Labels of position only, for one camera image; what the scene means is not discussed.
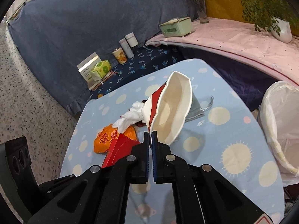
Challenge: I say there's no white booklet box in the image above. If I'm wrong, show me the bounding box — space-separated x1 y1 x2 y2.
77 52 101 83

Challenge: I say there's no green tissue box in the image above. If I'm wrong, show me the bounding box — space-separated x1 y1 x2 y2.
159 17 194 38

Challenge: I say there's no trash bin with white liner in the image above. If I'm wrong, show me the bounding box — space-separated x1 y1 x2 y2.
258 81 299 186

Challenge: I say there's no orange printed plastic bag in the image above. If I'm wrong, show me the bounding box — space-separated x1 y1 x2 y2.
93 124 137 154

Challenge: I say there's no yellow fabric backdrop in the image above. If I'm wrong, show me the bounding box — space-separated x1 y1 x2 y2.
198 0 299 37

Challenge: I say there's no green tissue pack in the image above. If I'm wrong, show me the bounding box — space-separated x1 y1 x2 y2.
90 60 112 81

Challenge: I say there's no yellow floral cup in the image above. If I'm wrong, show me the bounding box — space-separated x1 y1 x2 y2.
112 48 127 64

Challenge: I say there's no red and white paper cup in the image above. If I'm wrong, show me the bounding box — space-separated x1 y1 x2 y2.
142 71 193 145

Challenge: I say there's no red envelope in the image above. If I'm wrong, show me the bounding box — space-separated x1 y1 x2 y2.
101 133 140 168

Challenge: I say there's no orange pencil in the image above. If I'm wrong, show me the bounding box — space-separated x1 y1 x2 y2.
88 71 115 91

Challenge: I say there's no white jar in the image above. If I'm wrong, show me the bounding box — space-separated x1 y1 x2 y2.
125 32 138 48

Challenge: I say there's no light blue planet tablecloth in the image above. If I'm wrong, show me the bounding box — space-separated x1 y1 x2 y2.
60 59 284 223

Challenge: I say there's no pink quilt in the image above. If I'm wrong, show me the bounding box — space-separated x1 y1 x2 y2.
146 18 299 86

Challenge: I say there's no grey blue drawstring pouch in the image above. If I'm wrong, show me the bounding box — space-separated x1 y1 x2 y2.
185 94 214 122

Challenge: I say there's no blue velvet drape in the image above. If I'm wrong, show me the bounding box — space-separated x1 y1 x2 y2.
8 0 197 115

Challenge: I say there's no white cloth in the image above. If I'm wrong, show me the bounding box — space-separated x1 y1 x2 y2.
112 101 145 133

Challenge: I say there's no green plant in white pot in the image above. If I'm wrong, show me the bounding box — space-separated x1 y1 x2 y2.
241 0 298 43

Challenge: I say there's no navy patterned cloth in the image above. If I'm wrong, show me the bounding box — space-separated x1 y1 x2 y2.
89 45 184 100

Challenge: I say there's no tall white bottle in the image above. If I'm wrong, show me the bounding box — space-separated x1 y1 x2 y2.
119 38 134 59

